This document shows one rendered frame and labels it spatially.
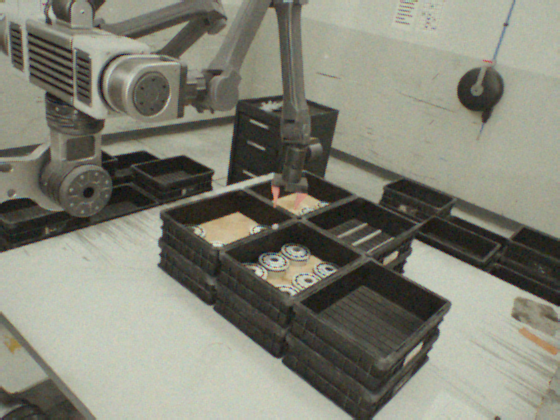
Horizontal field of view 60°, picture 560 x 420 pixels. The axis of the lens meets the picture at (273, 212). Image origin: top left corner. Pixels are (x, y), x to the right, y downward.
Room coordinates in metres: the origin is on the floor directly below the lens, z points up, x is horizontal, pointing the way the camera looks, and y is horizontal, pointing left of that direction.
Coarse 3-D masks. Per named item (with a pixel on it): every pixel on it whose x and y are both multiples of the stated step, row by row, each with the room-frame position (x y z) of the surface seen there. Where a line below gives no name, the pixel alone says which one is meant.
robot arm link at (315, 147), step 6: (306, 126) 1.35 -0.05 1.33; (306, 132) 1.35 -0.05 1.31; (282, 138) 1.38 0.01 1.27; (306, 138) 1.35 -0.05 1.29; (312, 138) 1.41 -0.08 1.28; (318, 138) 1.43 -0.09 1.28; (300, 144) 1.34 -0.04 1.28; (312, 144) 1.41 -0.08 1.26; (318, 144) 1.43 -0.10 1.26; (312, 150) 1.39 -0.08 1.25; (318, 150) 1.41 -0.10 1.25; (312, 156) 1.39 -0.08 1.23; (318, 156) 1.42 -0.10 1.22
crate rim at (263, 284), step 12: (312, 228) 1.51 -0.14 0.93; (252, 240) 1.35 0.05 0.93; (336, 240) 1.45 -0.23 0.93; (360, 252) 1.39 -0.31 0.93; (228, 264) 1.21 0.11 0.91; (240, 264) 1.20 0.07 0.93; (348, 264) 1.30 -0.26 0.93; (252, 276) 1.15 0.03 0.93; (264, 288) 1.12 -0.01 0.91; (276, 288) 1.11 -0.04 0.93; (312, 288) 1.14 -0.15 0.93; (288, 300) 1.07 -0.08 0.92
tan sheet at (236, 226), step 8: (232, 216) 1.68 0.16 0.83; (240, 216) 1.69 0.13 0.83; (208, 224) 1.58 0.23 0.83; (216, 224) 1.59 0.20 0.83; (224, 224) 1.60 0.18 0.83; (232, 224) 1.61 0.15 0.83; (240, 224) 1.62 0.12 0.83; (248, 224) 1.63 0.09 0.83; (256, 224) 1.65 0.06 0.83; (208, 232) 1.52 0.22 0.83; (216, 232) 1.53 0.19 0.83; (224, 232) 1.54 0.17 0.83; (232, 232) 1.55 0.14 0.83; (240, 232) 1.56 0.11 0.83; (208, 240) 1.46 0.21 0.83; (216, 240) 1.47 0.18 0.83; (224, 240) 1.48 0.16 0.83; (232, 240) 1.49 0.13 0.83
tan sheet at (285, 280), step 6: (312, 258) 1.47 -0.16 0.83; (312, 264) 1.43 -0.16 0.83; (294, 270) 1.37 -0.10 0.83; (300, 270) 1.38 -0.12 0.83; (306, 270) 1.38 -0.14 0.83; (288, 276) 1.33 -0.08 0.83; (270, 282) 1.28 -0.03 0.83; (276, 282) 1.28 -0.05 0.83; (282, 282) 1.29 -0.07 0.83; (288, 282) 1.29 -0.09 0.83
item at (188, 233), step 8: (224, 192) 1.67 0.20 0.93; (232, 192) 1.69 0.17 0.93; (248, 192) 1.71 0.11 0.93; (200, 200) 1.56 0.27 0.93; (264, 200) 1.66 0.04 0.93; (168, 208) 1.46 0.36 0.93; (176, 208) 1.47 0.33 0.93; (280, 208) 1.61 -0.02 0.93; (160, 216) 1.42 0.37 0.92; (168, 216) 1.40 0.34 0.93; (288, 216) 1.57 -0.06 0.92; (168, 224) 1.39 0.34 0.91; (176, 224) 1.37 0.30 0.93; (280, 224) 1.49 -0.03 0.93; (184, 232) 1.34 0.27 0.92; (192, 232) 1.33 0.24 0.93; (256, 232) 1.40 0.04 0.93; (192, 240) 1.31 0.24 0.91; (200, 240) 1.29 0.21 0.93; (240, 240) 1.33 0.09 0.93; (208, 248) 1.27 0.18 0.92; (216, 248) 1.26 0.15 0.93; (224, 248) 1.27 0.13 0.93
